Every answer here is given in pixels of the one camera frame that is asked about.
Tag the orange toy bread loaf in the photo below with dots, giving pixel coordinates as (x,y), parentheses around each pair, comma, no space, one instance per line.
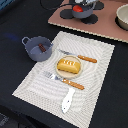
(68,66)

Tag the brown toy sausage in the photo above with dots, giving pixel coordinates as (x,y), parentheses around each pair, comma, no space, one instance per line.
(41,47)

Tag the grey pot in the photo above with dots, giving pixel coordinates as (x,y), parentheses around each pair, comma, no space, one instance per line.
(33,50)

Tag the grey bowl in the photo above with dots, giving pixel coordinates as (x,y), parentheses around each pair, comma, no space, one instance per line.
(87,6)

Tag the red toy tomato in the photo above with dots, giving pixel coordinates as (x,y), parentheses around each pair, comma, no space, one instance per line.
(77,8)

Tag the round wooden plate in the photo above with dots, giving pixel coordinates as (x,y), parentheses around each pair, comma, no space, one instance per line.
(65,74)

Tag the white woven placemat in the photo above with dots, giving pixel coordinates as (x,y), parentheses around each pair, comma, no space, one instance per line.
(48,94)

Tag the black stove burner disc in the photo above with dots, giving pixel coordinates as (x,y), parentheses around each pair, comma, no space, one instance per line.
(66,14)
(99,5)
(92,19)

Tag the pink tray mat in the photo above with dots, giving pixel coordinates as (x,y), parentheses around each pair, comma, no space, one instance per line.
(104,27)

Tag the cream bowl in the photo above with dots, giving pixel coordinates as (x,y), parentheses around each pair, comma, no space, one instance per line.
(122,15)

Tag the wooden handled fork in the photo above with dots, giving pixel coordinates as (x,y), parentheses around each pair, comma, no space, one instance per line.
(54,77)

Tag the wooden handled knife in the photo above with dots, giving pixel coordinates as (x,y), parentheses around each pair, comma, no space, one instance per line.
(79,56)

